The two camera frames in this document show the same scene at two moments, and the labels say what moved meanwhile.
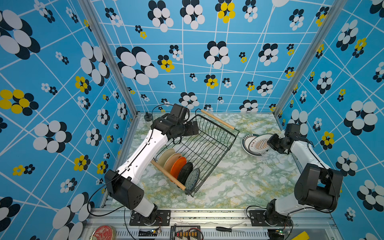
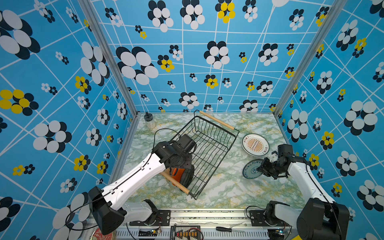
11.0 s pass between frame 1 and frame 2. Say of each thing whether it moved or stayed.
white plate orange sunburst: moved
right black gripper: moved
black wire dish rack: stayed
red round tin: stayed
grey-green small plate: moved
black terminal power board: stayed
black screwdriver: stayed
